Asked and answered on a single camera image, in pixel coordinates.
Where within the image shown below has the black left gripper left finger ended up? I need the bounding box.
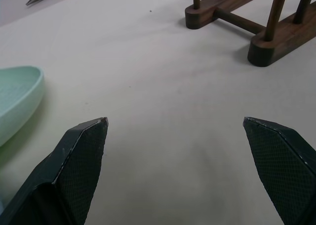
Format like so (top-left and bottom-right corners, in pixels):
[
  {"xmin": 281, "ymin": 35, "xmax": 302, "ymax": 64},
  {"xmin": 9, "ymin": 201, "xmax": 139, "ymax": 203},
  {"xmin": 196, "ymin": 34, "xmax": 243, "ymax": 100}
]
[{"xmin": 0, "ymin": 116, "xmax": 109, "ymax": 225}]

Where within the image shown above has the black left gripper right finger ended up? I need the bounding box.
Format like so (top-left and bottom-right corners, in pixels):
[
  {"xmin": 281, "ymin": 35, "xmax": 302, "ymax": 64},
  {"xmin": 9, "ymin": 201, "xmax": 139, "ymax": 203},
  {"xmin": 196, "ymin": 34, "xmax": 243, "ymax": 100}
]
[{"xmin": 242, "ymin": 116, "xmax": 316, "ymax": 225}]

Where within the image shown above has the dark wooden rack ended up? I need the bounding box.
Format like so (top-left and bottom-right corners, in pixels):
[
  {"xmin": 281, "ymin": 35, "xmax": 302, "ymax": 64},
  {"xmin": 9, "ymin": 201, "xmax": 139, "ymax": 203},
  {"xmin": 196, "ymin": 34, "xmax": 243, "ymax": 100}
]
[{"xmin": 185, "ymin": 0, "xmax": 316, "ymax": 68}]

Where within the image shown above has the light green plate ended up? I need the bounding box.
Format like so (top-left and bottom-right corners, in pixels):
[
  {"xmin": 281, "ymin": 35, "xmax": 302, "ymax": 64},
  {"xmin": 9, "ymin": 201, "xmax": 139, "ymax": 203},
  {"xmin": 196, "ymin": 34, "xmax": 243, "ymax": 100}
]
[{"xmin": 0, "ymin": 66, "xmax": 45, "ymax": 148}]

